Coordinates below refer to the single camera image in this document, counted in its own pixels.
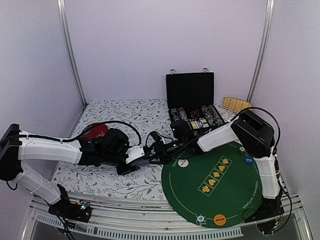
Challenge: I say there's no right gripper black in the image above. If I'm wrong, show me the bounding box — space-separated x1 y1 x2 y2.
146 138 186 165

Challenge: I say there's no white dealer button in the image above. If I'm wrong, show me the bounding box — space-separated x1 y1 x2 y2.
178 159 189 168

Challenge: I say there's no blue small blind button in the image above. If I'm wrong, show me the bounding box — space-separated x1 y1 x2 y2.
244 156 254 165

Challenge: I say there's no green white poker chip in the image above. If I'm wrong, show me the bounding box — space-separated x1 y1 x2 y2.
195 214 207 226

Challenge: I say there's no orange big blind button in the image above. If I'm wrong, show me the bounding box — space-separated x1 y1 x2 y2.
213 214 227 227

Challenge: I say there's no blue grey cloth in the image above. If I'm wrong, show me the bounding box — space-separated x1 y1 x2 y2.
131 159 149 167

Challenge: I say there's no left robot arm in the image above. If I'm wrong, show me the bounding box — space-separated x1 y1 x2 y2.
0 123 137 217

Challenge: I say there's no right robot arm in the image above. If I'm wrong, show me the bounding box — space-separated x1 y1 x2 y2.
124 106 281 218

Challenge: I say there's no playing card deck box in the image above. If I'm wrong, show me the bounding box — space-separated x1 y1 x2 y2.
190 119 209 130

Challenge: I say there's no poker chip row far left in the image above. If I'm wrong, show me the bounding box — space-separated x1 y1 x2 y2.
170 108 181 122

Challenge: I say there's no poker chip row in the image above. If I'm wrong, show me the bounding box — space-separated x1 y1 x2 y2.
178 107 193 129
170 108 181 122
207 105 224 126
200 105 216 126

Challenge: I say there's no triangular all in card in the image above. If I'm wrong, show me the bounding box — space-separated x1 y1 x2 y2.
189 109 201 119

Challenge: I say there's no poker chip row far right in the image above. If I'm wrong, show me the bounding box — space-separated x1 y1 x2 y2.
207 105 224 126

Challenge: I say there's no black poker chip case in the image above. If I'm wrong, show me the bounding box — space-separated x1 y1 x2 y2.
165 69 225 136

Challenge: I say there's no red floral plate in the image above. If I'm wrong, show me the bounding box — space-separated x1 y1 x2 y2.
80 123 108 140

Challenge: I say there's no green round poker mat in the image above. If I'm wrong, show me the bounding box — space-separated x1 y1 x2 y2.
161 141 263 229

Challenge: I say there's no woven bamboo tray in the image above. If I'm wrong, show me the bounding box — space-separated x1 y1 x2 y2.
222 97 253 113

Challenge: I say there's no front aluminium rail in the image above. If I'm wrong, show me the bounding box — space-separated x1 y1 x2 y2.
21 194 313 240

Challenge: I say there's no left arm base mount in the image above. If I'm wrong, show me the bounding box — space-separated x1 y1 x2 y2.
48 184 92 223

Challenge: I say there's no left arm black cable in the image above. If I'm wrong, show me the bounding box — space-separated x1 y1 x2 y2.
24 120 142 147

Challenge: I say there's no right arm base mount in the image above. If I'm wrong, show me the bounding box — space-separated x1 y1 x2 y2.
241 188 293 236

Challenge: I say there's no right aluminium frame post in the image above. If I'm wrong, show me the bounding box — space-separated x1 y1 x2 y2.
246 0 275 102

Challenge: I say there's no aluminium frame post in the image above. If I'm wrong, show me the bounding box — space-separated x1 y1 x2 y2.
246 0 275 102
56 0 88 107

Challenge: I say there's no left aluminium frame post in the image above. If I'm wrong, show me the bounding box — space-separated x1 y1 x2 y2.
56 0 88 107

